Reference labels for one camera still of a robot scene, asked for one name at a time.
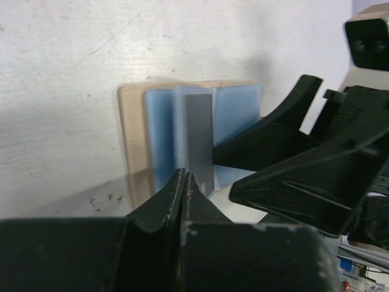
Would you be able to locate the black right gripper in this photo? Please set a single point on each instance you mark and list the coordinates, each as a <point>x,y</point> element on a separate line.
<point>325,186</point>

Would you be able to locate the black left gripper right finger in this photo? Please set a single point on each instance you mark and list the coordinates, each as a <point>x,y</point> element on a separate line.
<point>220,255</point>

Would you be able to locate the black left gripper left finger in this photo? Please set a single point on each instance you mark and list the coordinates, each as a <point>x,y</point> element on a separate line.
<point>137,252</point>

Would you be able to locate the grey credit card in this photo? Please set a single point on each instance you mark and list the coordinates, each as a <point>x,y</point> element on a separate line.
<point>200,140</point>

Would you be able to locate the beige leather card holder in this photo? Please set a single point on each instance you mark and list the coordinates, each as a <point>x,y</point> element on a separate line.
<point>135,131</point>

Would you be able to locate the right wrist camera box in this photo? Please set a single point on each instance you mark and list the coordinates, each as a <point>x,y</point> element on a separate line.
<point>367,37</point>

